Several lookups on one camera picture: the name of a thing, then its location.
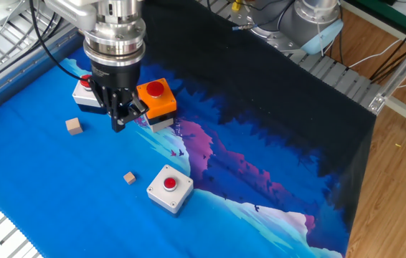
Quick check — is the black floor cable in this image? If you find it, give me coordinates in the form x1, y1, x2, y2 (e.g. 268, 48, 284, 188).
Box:
369, 9, 406, 82

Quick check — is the aluminium table edge rail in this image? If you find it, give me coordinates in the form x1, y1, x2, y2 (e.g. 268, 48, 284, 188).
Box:
0, 27, 85, 123

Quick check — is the grey box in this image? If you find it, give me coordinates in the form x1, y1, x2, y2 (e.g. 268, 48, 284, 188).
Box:
146, 164, 194, 219
72, 74, 109, 115

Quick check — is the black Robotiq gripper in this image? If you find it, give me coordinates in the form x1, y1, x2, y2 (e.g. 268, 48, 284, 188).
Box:
88, 59, 151, 134

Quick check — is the small wooden cube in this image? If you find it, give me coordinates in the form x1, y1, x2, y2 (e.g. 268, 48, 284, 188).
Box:
123, 171, 137, 186

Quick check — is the black table cable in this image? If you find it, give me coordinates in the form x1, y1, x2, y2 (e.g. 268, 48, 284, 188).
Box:
0, 14, 66, 92

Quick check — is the white floor cable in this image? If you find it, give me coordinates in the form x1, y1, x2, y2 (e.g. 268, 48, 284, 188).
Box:
348, 38, 403, 70

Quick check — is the large wooden cube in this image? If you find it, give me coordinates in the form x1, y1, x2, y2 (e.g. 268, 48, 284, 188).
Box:
65, 117, 84, 136

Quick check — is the orange box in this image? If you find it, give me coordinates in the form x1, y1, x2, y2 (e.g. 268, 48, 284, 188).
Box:
136, 77, 178, 133

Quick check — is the blue mountain landscape cloth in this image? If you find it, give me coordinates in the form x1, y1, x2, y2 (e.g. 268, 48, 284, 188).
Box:
0, 0, 378, 258

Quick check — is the aluminium frame post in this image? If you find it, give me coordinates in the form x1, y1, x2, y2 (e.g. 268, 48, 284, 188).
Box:
367, 24, 406, 115

